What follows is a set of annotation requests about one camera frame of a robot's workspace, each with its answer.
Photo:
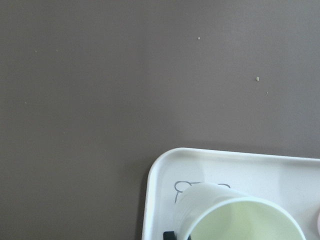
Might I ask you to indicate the cream rabbit tray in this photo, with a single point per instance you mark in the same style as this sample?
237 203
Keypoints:
290 182

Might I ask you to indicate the cream plastic cup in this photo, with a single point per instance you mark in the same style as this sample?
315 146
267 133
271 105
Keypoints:
207 211

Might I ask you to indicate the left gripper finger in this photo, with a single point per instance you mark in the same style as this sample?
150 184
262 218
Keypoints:
169 235

